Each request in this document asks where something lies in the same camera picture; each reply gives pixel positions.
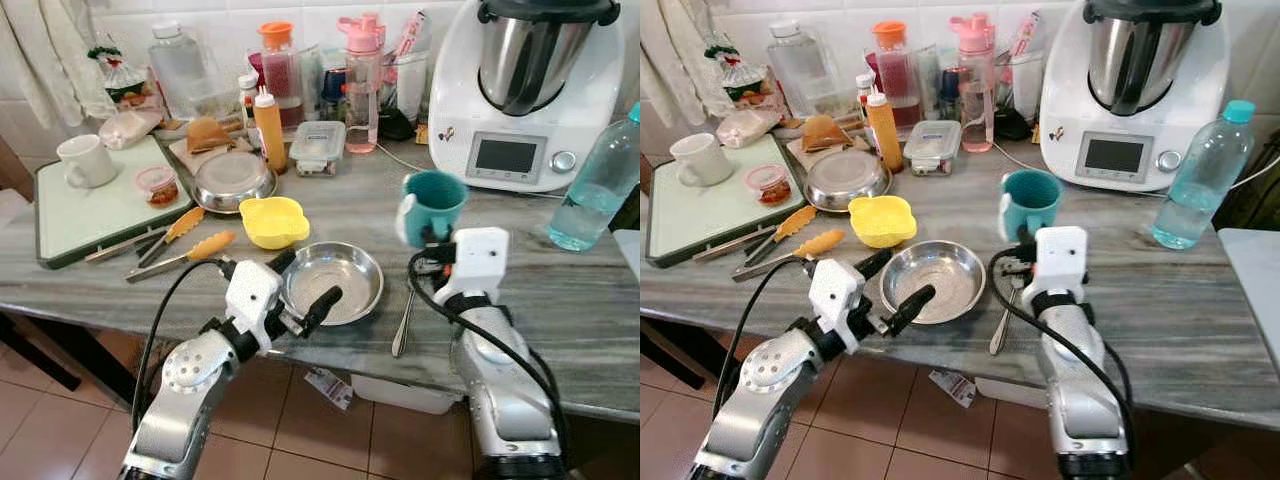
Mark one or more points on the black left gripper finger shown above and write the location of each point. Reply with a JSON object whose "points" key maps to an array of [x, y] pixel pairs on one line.
{"points": [[281, 261], [874, 263], [322, 308], [913, 308]]}

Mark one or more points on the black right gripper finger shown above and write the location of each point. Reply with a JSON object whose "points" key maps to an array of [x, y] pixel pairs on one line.
{"points": [[433, 245], [1024, 245]]}

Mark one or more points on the teal ceramic mug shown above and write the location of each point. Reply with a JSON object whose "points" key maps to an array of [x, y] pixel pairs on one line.
{"points": [[1033, 198], [437, 200]]}

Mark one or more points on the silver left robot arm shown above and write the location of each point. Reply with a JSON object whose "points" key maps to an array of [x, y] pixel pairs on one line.
{"points": [[770, 375], [190, 380]]}

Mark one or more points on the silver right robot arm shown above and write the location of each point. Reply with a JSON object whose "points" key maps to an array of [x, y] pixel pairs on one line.
{"points": [[1080, 390], [505, 390]]}

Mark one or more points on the yellow silicone bowl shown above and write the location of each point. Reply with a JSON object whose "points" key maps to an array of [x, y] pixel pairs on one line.
{"points": [[882, 221], [272, 222]]}

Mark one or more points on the empty stainless steel bowl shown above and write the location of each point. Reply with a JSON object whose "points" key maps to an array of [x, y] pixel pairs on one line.
{"points": [[945, 270], [345, 275]]}

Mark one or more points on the long orange-tipped steel tongs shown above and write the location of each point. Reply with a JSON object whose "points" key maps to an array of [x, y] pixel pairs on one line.
{"points": [[210, 244], [818, 242]]}

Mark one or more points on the white paper label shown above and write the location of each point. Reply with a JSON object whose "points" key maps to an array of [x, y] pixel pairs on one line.
{"points": [[328, 388], [951, 389]]}

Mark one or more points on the short orange-tipped steel tongs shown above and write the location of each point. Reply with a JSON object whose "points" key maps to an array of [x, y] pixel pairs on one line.
{"points": [[185, 222], [796, 220]]}

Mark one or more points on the covered stainless steel bowl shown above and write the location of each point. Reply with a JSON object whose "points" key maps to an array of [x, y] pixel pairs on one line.
{"points": [[232, 180], [846, 178]]}

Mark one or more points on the white plastic bin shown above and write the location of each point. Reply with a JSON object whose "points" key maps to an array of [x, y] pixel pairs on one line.
{"points": [[1010, 392], [400, 395]]}

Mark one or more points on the clear square food container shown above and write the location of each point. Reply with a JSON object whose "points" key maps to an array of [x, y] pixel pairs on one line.
{"points": [[932, 148], [318, 148]]}

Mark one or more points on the small black object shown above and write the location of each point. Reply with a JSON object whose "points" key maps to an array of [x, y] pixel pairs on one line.
{"points": [[395, 124], [1014, 124]]}

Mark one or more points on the orange squeeze sauce bottle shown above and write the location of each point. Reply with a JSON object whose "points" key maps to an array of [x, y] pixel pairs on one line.
{"points": [[269, 135]]}

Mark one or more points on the small round plastic tub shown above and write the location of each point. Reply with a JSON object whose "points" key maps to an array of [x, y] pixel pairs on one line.
{"points": [[768, 185], [158, 187]]}

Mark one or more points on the wooden chopping board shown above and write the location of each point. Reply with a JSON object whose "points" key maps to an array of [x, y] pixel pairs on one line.
{"points": [[797, 152], [180, 155]]}

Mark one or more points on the brown bread piece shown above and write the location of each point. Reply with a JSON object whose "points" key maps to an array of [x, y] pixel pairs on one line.
{"points": [[208, 134], [826, 133]]}

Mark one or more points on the clear glass cup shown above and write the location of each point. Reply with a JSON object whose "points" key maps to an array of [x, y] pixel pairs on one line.
{"points": [[410, 88], [1025, 88]]}

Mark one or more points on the white kitchen cooking machine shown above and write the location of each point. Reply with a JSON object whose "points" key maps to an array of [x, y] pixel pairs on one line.
{"points": [[465, 90], [1070, 90]]}

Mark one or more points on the small white bottle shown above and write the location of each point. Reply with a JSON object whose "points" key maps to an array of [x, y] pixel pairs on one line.
{"points": [[865, 88], [247, 98]]}

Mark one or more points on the blue drink can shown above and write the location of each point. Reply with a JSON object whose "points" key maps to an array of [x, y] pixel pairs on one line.
{"points": [[950, 95], [333, 95]]}

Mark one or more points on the pink drinking bottle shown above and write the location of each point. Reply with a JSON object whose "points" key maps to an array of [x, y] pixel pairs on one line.
{"points": [[362, 85], [974, 85]]}

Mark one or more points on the blue-capped water bottle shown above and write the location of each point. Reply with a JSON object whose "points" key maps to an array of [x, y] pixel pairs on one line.
{"points": [[1205, 180], [595, 190]]}

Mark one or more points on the pale green cutting board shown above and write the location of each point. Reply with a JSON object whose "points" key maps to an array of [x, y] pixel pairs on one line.
{"points": [[90, 215], [700, 215]]}

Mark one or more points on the white grain bag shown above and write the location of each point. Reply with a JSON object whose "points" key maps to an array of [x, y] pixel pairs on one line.
{"points": [[130, 128], [746, 127]]}

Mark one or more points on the orange-capped red bottle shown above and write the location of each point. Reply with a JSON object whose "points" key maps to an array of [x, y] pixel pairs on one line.
{"points": [[280, 70], [894, 70]]}

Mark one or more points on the white ceramic mug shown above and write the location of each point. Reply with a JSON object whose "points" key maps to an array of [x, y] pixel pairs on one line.
{"points": [[88, 162], [702, 160]]}

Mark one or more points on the clear plastic bottle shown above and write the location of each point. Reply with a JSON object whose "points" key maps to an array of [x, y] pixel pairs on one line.
{"points": [[180, 70], [797, 70]]}

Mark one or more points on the pink striped packet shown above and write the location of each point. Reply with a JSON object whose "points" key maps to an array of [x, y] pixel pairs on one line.
{"points": [[413, 32], [1028, 32]]}

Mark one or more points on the tied snack packet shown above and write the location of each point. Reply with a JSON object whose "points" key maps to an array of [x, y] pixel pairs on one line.
{"points": [[120, 75], [737, 72]]}

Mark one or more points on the brown wooden chair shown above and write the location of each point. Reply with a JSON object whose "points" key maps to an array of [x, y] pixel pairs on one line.
{"points": [[12, 170]]}

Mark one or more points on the white hanging towel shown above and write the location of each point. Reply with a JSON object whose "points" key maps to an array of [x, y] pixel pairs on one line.
{"points": [[50, 55], [680, 55]]}

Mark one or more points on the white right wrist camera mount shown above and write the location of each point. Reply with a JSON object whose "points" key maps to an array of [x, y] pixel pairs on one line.
{"points": [[480, 262], [1060, 260]]}

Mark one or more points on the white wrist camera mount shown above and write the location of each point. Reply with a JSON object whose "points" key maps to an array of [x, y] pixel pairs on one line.
{"points": [[480, 262], [1060, 260], [252, 298], [836, 298]]}

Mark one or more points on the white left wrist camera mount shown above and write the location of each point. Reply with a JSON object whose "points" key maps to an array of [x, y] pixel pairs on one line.
{"points": [[252, 298], [836, 298]]}

